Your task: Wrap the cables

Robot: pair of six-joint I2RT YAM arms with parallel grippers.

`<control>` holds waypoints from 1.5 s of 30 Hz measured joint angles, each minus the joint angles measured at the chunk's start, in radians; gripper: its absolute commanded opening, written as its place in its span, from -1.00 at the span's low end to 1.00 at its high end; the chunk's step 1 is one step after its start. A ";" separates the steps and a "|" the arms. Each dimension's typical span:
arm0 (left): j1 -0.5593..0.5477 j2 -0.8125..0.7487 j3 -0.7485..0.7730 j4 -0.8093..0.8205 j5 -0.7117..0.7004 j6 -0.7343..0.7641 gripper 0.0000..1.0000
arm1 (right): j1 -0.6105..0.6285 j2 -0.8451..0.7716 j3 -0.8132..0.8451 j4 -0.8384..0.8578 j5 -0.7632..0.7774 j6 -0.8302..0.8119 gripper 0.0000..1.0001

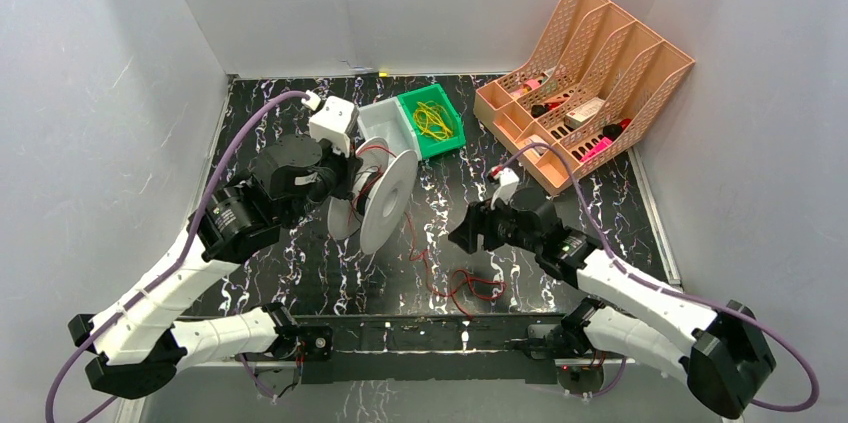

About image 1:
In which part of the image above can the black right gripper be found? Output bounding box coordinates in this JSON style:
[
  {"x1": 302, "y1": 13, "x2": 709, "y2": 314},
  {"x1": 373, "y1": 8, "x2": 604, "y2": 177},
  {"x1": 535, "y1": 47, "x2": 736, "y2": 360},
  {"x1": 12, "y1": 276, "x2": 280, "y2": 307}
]
[{"x1": 447, "y1": 191, "x2": 540, "y2": 255}]

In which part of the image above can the white plastic cable spool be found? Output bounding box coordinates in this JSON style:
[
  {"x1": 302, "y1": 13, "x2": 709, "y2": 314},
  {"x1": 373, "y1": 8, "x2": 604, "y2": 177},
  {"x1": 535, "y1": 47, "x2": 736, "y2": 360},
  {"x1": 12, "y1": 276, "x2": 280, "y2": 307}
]
[{"x1": 327, "y1": 137, "x2": 418, "y2": 254}]

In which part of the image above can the red wire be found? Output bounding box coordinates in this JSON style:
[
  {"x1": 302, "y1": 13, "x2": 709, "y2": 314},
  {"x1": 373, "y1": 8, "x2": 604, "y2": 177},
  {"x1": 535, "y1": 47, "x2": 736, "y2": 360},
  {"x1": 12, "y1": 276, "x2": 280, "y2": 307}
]
[{"x1": 348, "y1": 145, "x2": 508, "y2": 321}]

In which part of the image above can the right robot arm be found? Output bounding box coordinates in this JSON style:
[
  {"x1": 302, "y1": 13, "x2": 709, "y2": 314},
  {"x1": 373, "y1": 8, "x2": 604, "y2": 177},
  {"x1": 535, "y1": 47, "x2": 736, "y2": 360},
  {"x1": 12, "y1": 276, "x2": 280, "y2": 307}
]
[{"x1": 448, "y1": 188, "x2": 776, "y2": 419}]

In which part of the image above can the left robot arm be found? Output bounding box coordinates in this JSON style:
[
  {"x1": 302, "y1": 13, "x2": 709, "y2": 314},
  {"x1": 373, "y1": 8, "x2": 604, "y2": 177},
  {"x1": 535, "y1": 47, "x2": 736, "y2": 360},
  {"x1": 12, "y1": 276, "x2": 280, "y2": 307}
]
[{"x1": 69, "y1": 135, "x2": 363, "y2": 399}]

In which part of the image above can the white plastic bin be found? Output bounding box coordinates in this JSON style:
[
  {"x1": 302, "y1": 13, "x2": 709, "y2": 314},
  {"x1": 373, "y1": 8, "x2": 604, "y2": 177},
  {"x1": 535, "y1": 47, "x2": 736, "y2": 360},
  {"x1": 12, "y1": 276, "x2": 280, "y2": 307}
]
[{"x1": 357, "y1": 97, "x2": 423, "y2": 161}]

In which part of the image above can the green plastic bin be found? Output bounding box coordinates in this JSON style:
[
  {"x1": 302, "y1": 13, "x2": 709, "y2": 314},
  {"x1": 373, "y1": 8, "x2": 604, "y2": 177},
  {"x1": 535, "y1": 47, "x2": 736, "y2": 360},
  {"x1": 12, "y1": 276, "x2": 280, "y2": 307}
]
[{"x1": 398, "y1": 84, "x2": 466, "y2": 160}]

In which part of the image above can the white box in organizer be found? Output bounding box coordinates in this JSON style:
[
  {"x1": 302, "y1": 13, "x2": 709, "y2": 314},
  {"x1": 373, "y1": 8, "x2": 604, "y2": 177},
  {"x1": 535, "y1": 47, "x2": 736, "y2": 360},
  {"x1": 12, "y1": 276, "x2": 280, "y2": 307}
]
[{"x1": 564, "y1": 97, "x2": 605, "y2": 130}]

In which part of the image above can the pink item in organizer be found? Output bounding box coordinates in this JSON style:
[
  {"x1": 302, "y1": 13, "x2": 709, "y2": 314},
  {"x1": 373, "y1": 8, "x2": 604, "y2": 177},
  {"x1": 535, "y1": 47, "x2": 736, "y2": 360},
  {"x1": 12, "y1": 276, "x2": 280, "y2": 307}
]
[{"x1": 580, "y1": 137, "x2": 613, "y2": 163}]

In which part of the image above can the pink tape roll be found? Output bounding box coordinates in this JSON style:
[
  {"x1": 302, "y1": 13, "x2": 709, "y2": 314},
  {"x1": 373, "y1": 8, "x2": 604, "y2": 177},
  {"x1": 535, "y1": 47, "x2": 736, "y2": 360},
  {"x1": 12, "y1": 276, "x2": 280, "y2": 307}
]
[{"x1": 522, "y1": 79, "x2": 543, "y2": 93}]

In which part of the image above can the black red marker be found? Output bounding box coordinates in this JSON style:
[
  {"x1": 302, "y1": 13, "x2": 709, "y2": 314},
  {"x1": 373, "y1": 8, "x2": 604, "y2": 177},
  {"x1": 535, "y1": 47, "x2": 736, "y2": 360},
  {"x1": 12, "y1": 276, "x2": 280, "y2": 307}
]
[{"x1": 601, "y1": 118, "x2": 631, "y2": 141}]

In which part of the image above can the peach plastic desk organizer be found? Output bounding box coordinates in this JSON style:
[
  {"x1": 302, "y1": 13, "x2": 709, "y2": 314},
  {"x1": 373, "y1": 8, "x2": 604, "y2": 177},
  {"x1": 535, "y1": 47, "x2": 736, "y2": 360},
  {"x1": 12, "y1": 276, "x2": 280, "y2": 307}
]
[{"x1": 474, "y1": 0, "x2": 695, "y2": 195}]

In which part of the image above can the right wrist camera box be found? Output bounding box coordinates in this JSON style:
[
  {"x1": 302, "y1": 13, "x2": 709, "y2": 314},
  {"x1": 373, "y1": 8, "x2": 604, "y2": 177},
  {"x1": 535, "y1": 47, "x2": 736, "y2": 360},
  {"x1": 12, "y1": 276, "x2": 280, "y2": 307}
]
[{"x1": 487, "y1": 166, "x2": 520, "y2": 209}]

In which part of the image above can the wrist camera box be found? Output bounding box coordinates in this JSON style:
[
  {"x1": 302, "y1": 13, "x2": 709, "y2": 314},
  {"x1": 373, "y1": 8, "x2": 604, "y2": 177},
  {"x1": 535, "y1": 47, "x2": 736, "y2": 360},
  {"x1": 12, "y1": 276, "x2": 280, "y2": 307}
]
[
  {"x1": 308, "y1": 96, "x2": 359, "y2": 157},
  {"x1": 487, "y1": 166, "x2": 520, "y2": 209}
]

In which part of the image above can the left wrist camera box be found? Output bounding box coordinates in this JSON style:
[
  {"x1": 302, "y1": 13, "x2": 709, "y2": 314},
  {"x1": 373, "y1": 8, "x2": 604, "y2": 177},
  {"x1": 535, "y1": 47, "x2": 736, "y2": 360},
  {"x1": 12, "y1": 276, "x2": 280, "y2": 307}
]
[{"x1": 308, "y1": 96, "x2": 359, "y2": 157}]

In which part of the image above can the yellow wires bundle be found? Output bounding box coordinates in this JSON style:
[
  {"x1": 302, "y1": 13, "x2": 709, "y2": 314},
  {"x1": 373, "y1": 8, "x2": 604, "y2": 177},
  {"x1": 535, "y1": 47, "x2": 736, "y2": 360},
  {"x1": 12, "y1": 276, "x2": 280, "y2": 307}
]
[{"x1": 411, "y1": 100, "x2": 458, "y2": 142}]

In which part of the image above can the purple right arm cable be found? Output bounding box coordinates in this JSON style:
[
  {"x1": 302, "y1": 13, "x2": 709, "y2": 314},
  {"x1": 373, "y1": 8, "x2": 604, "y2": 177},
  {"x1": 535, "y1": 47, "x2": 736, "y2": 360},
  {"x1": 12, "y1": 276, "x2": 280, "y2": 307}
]
[{"x1": 490, "y1": 141, "x2": 821, "y2": 413}]

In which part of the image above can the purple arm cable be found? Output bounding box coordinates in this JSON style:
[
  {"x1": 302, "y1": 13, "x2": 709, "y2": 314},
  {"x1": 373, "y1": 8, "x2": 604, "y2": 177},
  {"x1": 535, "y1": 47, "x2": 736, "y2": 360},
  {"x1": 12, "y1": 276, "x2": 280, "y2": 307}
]
[
  {"x1": 43, "y1": 89, "x2": 323, "y2": 423},
  {"x1": 490, "y1": 141, "x2": 821, "y2": 413}
]

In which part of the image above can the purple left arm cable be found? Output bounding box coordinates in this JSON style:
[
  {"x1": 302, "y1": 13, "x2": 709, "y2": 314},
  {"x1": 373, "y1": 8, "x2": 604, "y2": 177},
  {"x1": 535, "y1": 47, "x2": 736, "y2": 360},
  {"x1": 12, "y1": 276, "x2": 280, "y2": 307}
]
[{"x1": 43, "y1": 89, "x2": 323, "y2": 423}]

